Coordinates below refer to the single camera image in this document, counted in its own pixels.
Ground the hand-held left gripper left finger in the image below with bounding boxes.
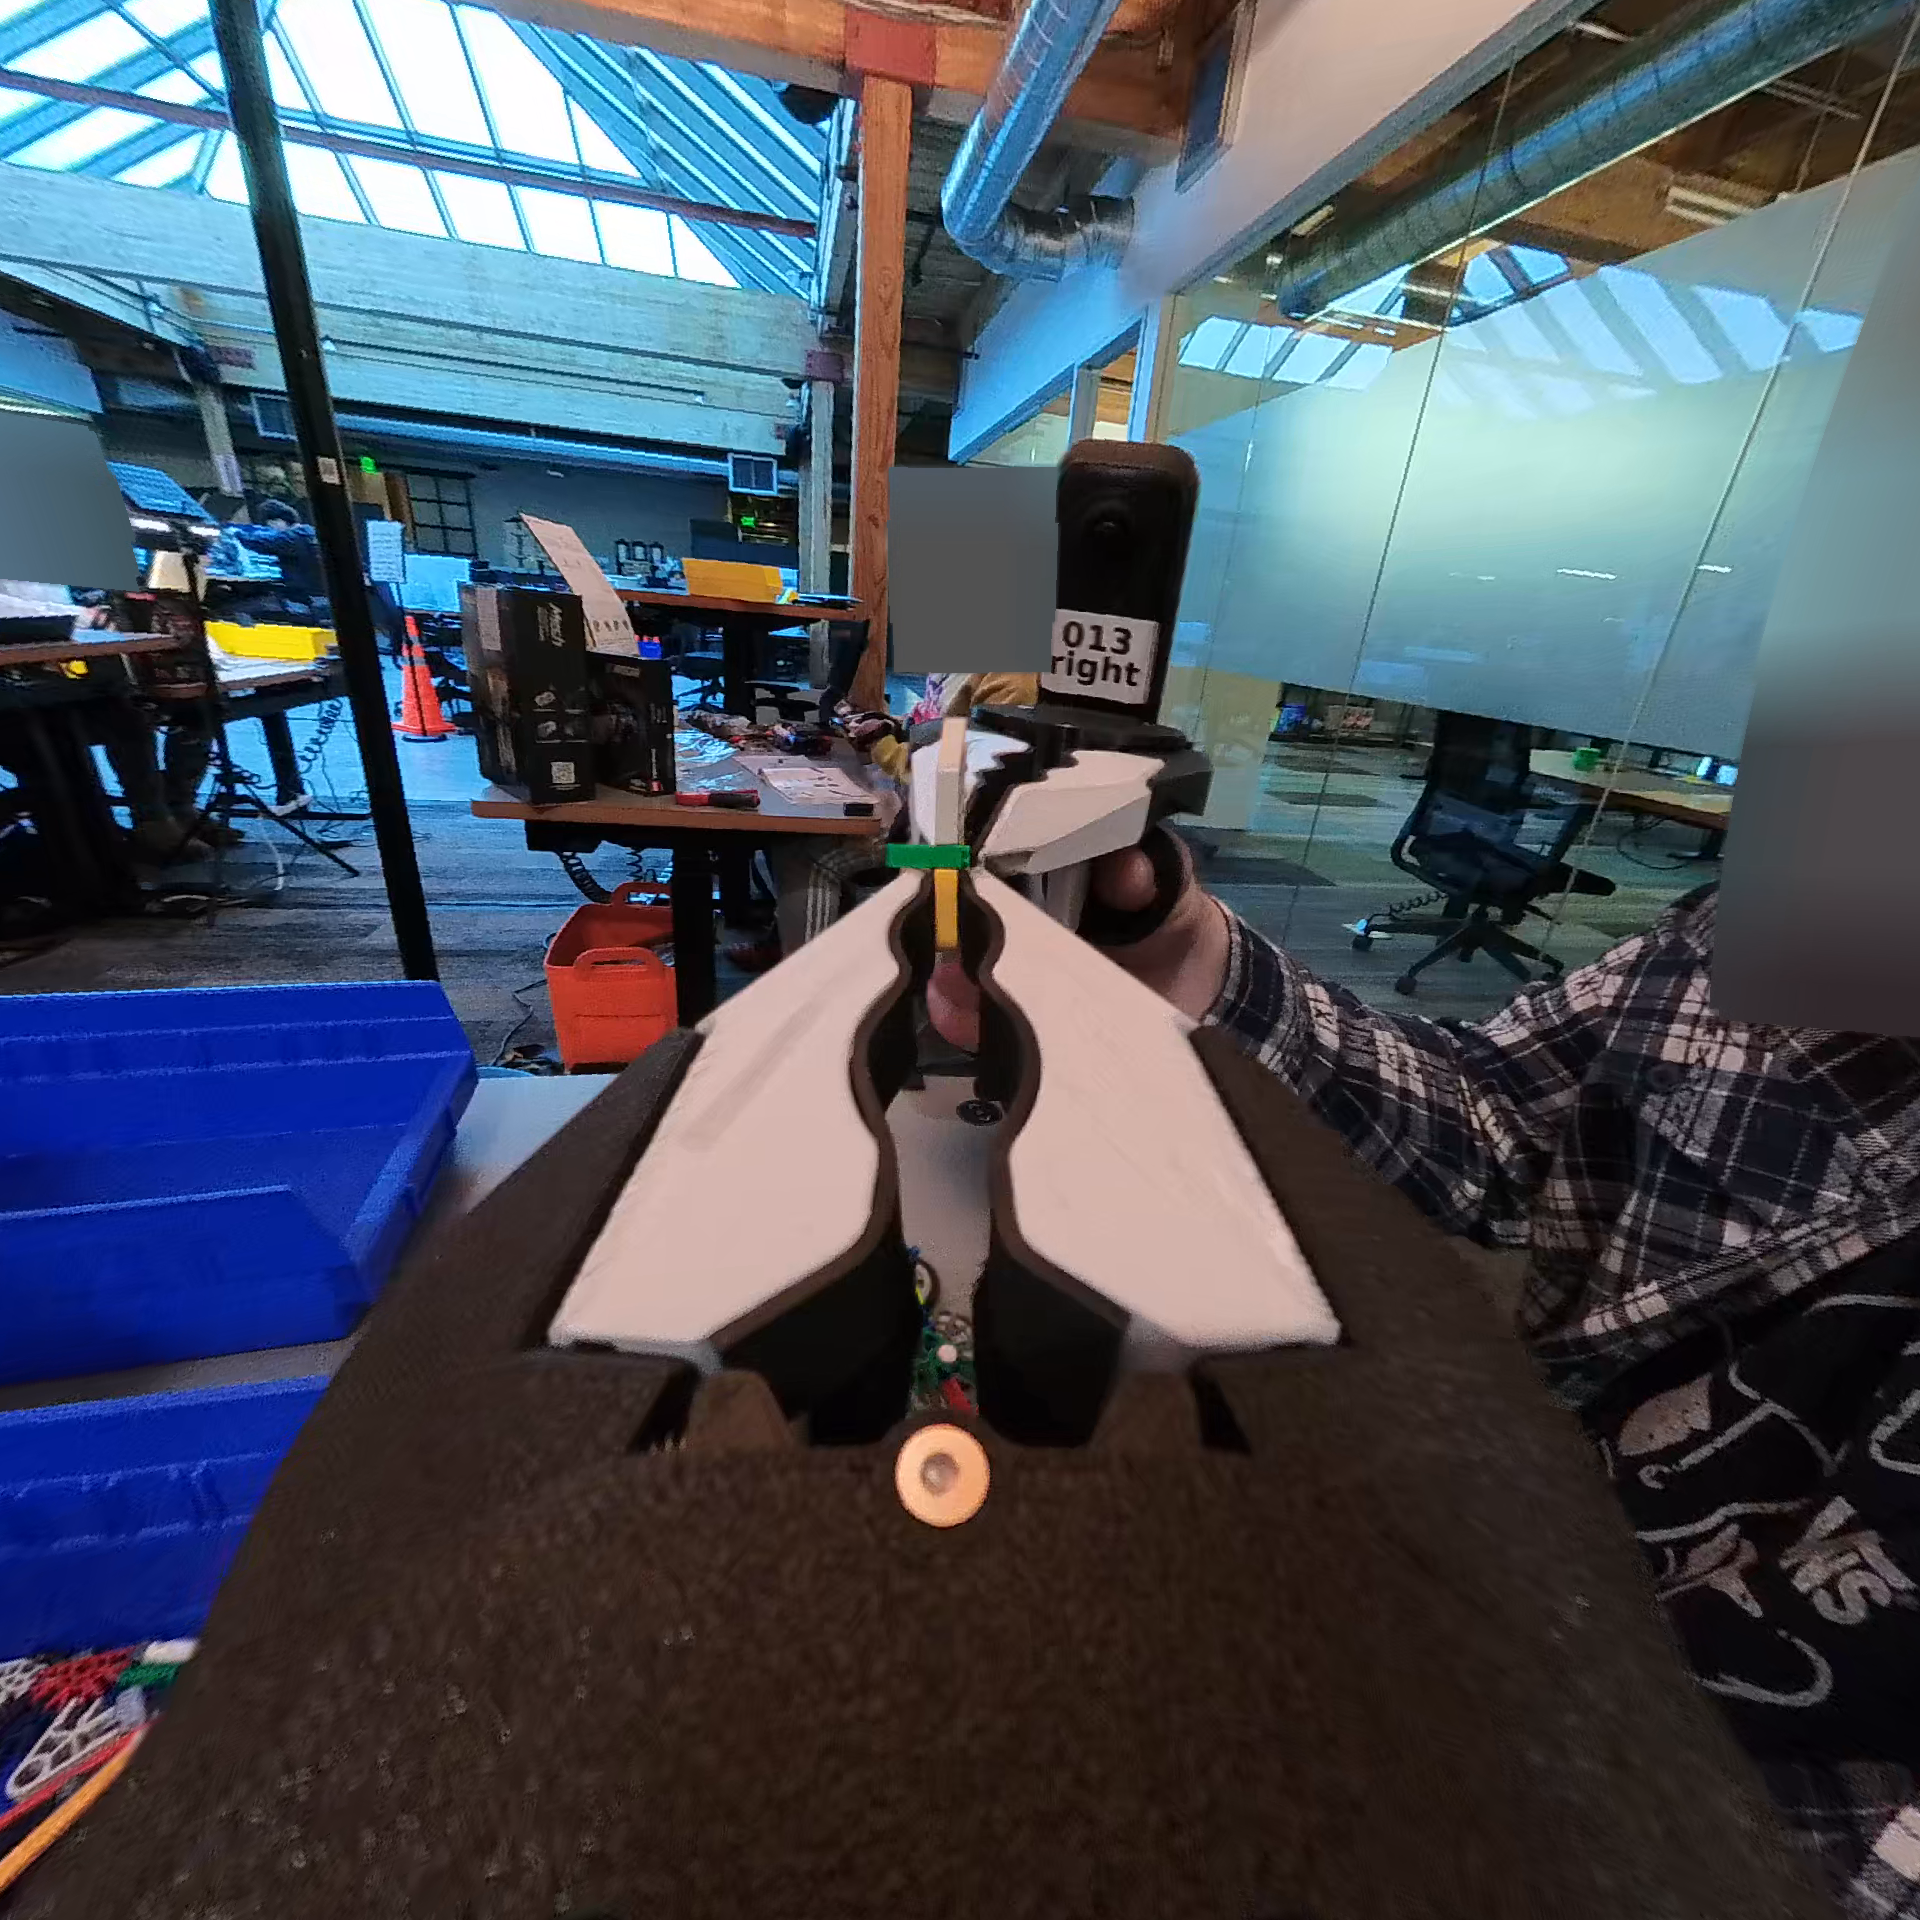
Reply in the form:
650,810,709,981
547,872,935,1416

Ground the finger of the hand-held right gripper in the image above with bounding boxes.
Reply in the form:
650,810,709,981
961,737,1167,877
909,716,976,877

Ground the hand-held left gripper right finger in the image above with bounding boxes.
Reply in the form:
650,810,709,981
961,877,1344,1416

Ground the yellow orange rod assembly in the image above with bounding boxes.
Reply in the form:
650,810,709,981
880,721,989,965

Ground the red rod toy assembly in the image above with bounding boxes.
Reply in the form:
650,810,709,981
913,1261,989,1429

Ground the blue plastic bin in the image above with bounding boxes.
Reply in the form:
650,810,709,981
0,1370,339,1920
0,981,483,1385

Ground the pile of colourful toy pieces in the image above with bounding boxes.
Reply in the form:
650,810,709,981
0,1637,199,1838

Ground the person's right hand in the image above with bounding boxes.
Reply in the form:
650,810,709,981
1088,893,1237,1030

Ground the red crate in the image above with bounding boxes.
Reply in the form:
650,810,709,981
542,883,683,1079

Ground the black product carton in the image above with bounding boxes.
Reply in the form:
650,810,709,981
462,583,680,799

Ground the black office chair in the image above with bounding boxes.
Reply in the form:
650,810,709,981
1344,713,1628,998

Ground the orange traffic cone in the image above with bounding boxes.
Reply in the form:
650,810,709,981
391,613,455,745

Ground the person's clothed body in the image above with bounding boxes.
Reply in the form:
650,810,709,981
1507,893,1920,1920

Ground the black metal pole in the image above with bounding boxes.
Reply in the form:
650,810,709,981
209,0,440,985

